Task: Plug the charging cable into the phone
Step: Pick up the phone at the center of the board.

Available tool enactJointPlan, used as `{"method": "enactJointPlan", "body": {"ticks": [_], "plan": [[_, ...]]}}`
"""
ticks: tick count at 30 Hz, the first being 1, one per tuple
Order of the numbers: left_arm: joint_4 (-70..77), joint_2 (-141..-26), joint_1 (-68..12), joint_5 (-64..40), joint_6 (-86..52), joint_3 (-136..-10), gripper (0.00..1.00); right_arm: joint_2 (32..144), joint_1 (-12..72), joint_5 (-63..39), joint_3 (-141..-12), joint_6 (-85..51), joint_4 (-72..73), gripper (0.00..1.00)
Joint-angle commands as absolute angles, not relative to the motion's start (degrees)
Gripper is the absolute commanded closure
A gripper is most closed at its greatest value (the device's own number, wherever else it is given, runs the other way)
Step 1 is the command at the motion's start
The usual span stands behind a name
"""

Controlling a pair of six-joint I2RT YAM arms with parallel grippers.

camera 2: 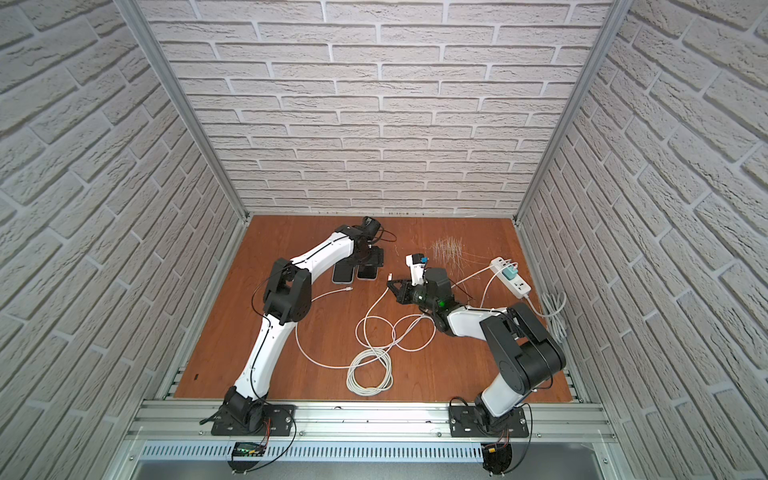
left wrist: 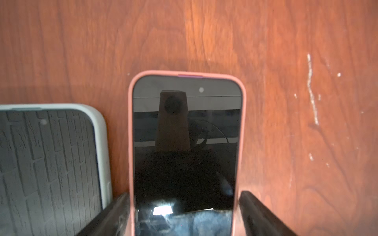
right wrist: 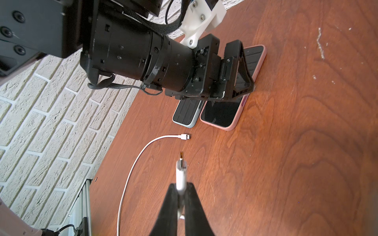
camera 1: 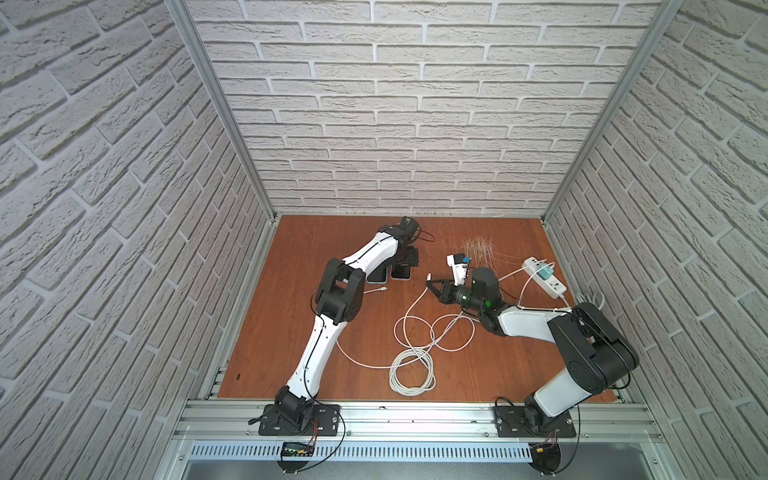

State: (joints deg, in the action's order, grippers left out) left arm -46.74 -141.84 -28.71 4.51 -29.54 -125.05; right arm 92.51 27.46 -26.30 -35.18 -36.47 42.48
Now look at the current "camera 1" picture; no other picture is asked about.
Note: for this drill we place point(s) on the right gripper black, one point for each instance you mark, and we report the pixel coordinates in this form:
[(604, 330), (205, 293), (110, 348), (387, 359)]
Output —
[(444, 291)]

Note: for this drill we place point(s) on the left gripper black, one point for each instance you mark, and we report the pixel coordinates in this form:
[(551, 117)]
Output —
[(395, 267)]

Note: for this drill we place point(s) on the phone with pink case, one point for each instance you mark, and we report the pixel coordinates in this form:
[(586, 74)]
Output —
[(401, 272)]

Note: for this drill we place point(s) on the phone with green case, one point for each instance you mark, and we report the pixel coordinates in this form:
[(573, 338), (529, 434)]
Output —
[(378, 276)]

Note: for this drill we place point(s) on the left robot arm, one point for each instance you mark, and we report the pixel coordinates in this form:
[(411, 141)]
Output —
[(337, 300)]

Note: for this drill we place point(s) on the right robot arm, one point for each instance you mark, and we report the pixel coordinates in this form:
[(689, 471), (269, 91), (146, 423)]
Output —
[(594, 352)]

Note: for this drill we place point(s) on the teal charger plug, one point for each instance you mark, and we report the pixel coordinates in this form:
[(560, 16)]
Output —
[(545, 272)]

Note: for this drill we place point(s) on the right controller board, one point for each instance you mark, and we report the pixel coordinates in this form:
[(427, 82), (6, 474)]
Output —
[(545, 458)]

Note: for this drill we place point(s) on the controller board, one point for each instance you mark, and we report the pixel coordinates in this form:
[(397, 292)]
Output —
[(297, 450), (545, 458)]

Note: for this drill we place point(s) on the left controller board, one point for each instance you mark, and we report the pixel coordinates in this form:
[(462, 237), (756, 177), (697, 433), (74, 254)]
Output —
[(297, 450)]

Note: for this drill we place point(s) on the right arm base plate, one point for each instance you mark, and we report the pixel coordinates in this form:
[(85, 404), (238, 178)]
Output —
[(513, 421)]

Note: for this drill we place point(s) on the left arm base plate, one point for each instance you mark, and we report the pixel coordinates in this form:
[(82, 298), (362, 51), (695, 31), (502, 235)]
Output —
[(323, 419)]

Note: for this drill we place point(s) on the aluminium front rail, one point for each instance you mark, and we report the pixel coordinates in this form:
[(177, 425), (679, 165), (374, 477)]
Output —
[(420, 421)]

